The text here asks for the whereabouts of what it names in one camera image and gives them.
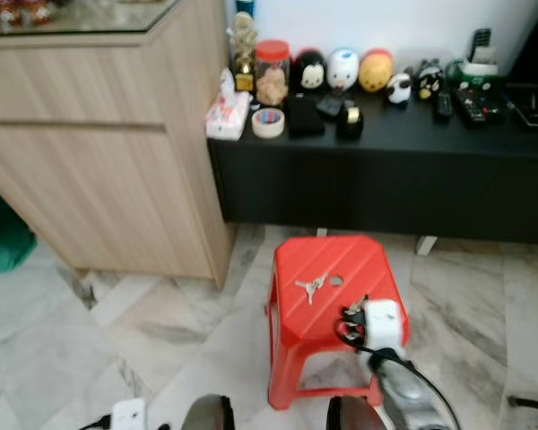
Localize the silver bunch of keys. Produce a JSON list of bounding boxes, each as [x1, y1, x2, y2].
[[295, 273, 330, 305]]

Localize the red plastic stool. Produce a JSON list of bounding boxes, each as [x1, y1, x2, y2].
[[266, 235, 412, 411]]

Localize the dark right robot leg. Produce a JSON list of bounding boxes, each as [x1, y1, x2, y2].
[[326, 395, 388, 430]]

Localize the dark robot leg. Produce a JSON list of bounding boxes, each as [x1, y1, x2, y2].
[[180, 393, 237, 430], [326, 395, 388, 430]]

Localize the black low console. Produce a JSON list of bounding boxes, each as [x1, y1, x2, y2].
[[207, 84, 538, 257]]

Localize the dark left robot leg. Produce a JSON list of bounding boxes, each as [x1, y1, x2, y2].
[[180, 393, 237, 430]]

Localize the black tape dispenser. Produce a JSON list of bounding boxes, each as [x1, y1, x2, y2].
[[335, 102, 366, 142]]

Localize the black flat pouch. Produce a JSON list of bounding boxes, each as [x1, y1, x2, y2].
[[286, 93, 327, 139]]

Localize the white tape roll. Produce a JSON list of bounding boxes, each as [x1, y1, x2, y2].
[[251, 107, 287, 141]]

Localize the small black box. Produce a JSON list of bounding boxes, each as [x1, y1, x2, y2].
[[317, 92, 345, 118]]

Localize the slim black remote control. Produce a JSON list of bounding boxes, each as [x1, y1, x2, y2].
[[432, 90, 456, 123]]

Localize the small white black figure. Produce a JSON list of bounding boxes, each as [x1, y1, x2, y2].
[[385, 72, 414, 108]]

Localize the wide black remote control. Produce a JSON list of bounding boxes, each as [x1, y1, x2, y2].
[[456, 90, 505, 128]]

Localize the white red tissue pack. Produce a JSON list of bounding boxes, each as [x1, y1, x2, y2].
[[205, 69, 253, 142]]

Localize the yellow round toy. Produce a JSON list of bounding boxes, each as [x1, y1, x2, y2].
[[358, 47, 395, 94]]

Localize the white round toy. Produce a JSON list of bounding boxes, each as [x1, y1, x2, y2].
[[326, 47, 360, 93]]

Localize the black white animal figure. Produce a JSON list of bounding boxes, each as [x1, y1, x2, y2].
[[414, 60, 445, 102]]

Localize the red lidded clear jar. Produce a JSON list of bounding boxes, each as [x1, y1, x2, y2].
[[253, 39, 292, 109]]

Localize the black set-top box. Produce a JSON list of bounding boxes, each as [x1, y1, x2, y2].
[[509, 82, 538, 129]]

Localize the golden figurine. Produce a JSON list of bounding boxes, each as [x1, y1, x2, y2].
[[228, 11, 259, 93]]

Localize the light wooden cabinet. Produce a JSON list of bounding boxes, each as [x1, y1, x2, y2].
[[0, 0, 235, 288]]

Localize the dark television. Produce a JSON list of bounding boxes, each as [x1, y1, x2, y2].
[[506, 0, 538, 87]]

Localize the green bag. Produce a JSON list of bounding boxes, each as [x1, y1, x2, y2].
[[0, 183, 38, 275]]

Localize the red ornaments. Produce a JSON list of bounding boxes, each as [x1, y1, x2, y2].
[[0, 0, 56, 28]]

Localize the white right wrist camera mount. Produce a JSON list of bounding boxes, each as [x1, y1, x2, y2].
[[362, 299, 405, 353]]

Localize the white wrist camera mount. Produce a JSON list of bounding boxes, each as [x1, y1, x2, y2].
[[109, 398, 150, 430], [362, 299, 405, 353]]

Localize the black floor cable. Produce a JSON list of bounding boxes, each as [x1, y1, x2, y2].
[[506, 395, 538, 421]]

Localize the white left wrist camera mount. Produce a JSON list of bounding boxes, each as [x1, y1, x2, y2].
[[109, 398, 150, 430]]

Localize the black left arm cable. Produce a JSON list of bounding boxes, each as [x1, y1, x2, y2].
[[75, 413, 113, 430]]

